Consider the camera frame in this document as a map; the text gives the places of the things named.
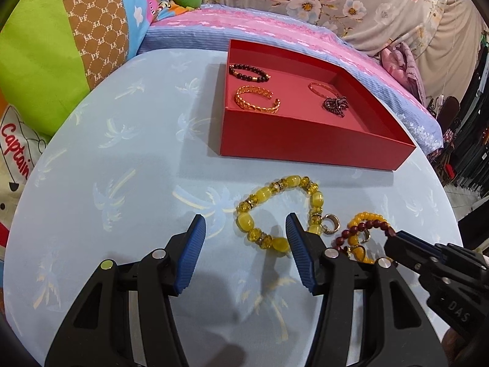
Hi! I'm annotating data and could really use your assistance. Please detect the gold woven cuff bracelet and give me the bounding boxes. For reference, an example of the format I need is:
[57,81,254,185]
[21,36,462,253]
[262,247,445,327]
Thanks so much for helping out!
[233,84,282,114]

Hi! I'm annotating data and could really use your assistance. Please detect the black gold bead bracelet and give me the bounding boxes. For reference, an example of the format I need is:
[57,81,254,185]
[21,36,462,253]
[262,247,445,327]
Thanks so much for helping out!
[228,63,272,84]

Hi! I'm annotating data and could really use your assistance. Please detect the dark wooden chair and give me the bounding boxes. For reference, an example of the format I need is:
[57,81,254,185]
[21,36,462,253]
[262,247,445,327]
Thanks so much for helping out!
[428,96,460,186]

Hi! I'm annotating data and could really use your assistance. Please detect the yellow glass bead bracelet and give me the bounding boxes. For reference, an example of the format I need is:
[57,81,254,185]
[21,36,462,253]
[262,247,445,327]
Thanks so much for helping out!
[234,174,326,254]

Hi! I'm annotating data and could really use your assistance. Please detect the pink blue striped bedsheet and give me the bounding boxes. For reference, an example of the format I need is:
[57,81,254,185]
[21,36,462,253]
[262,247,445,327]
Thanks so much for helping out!
[138,4,443,155]

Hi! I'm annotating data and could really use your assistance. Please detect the dark red bead bracelet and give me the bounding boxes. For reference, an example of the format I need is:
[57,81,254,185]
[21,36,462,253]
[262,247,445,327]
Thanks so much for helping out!
[334,219,397,257]

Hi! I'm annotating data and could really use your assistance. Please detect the gold bangle bracelet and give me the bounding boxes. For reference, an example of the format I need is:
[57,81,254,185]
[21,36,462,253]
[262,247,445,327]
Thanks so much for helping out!
[307,81,342,100]

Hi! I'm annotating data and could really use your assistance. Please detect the hanging clothes rack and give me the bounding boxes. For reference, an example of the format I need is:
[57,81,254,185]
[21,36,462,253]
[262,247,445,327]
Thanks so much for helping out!
[442,35,488,194]

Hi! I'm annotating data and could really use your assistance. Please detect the dark purple bead necklace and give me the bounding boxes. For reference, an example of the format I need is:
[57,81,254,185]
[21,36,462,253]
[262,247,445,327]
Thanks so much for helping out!
[322,94,351,119]

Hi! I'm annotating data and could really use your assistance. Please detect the gold hoop earring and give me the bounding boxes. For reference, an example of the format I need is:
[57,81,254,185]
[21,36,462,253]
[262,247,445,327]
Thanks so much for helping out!
[321,214,341,235]
[356,229,371,244]

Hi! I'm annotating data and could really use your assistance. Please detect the person's right hand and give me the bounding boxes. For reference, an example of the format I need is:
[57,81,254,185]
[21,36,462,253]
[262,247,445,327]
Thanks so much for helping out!
[441,328,476,367]

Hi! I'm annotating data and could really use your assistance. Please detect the monkey cartoon blanket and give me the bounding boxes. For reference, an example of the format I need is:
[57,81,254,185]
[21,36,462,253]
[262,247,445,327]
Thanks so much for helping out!
[1,0,164,243]

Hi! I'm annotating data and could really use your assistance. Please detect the orange yellow bead bracelet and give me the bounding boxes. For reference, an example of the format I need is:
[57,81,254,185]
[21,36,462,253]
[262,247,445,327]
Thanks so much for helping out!
[346,211,387,265]

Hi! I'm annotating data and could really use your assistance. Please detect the floral grey curtain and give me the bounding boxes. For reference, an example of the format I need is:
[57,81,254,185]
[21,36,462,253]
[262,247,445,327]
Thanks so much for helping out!
[204,0,488,98]

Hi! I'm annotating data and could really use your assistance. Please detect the red jewelry tray box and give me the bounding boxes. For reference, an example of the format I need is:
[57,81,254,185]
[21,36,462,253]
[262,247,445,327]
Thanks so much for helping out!
[220,40,416,171]

